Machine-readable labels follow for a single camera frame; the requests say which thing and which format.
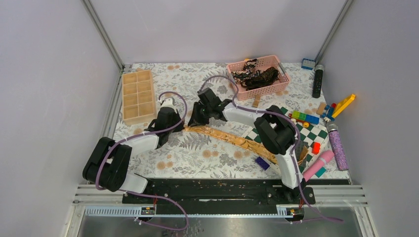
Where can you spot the blue white lego brick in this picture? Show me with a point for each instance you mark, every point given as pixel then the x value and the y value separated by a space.
pixel 308 64

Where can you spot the teal small block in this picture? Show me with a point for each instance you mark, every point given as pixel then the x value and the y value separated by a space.
pixel 320 172

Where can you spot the yellow triangle toy block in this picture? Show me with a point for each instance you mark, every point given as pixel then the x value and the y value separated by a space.
pixel 342 105

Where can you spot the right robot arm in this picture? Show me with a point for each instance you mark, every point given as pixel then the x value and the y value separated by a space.
pixel 277 133

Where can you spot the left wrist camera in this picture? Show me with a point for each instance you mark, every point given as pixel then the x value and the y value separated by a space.
pixel 168 102

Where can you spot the black floral tie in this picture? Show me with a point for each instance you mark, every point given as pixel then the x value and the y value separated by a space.
pixel 251 78

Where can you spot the purple glitter tube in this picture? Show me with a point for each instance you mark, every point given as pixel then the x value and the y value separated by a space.
pixel 336 145

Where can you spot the curved wooden block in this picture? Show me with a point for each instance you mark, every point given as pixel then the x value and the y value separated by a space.
pixel 256 101

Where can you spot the floral table cloth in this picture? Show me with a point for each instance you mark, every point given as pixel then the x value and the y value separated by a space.
pixel 194 155

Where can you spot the purple lego brick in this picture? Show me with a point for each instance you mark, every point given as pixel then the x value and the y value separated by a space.
pixel 262 163

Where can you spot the pink marker pen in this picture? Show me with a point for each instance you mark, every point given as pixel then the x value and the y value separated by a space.
pixel 323 159

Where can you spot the wooden compartment tray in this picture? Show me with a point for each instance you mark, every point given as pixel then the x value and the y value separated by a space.
pixel 138 97

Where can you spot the red lego brick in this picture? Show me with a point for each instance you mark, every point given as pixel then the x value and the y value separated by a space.
pixel 316 148

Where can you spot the colourful lego brick pile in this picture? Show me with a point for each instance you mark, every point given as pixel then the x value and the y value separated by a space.
pixel 324 112

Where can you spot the pink plastic basket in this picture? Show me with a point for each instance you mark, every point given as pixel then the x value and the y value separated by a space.
pixel 264 63

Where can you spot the yellow patterned tie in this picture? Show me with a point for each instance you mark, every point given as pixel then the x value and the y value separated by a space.
pixel 249 145

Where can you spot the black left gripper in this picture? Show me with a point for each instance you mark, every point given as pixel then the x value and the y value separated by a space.
pixel 180 127

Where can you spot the green white chessboard mat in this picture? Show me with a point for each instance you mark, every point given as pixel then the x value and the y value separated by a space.
pixel 313 133

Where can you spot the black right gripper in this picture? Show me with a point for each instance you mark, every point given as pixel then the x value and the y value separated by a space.
pixel 195 119

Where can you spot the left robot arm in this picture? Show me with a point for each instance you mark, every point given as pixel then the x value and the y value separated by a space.
pixel 108 163

